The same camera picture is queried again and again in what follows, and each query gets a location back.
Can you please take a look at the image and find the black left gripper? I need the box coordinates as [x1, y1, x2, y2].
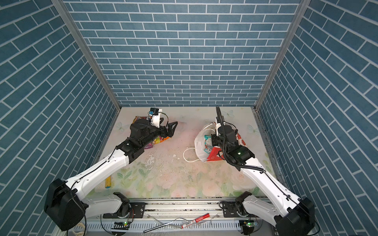
[140, 116, 177, 148]

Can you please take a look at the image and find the red white paper bag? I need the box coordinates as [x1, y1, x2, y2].
[192, 122, 255, 166]

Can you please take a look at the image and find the teal red snack packet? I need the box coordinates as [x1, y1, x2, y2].
[204, 135, 213, 153]

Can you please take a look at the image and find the purple snack packet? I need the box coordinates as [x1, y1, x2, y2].
[144, 142, 154, 149]

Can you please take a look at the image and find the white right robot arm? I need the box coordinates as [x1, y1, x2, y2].
[212, 134, 320, 236]

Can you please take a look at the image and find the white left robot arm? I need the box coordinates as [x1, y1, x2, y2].
[44, 119, 178, 231]

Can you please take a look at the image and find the red marker pen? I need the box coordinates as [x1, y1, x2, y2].
[181, 213, 210, 229]

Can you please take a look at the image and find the metal rod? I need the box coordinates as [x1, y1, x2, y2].
[143, 218, 184, 234]

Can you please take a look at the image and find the beige rubber band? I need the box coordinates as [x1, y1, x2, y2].
[72, 230, 85, 236]

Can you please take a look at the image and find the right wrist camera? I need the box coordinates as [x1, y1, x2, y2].
[216, 122, 237, 143]

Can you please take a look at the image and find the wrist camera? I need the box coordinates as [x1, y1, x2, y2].
[148, 108, 162, 128]
[216, 122, 237, 143]

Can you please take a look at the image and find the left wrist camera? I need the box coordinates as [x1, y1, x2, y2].
[148, 108, 162, 128]

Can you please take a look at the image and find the aluminium corner frame post right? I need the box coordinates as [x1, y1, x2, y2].
[253, 0, 311, 111]

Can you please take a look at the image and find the aluminium corner frame post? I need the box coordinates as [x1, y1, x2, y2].
[51, 0, 122, 111]
[253, 0, 311, 111]

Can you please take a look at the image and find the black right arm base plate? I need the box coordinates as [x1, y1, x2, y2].
[218, 201, 260, 219]

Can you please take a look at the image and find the aluminium front rail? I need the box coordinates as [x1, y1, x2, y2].
[58, 198, 302, 232]

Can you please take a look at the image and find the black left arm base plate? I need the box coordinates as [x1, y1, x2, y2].
[102, 202, 146, 219]

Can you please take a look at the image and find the aluminium corner frame post left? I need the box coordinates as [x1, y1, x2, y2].
[51, 0, 122, 111]

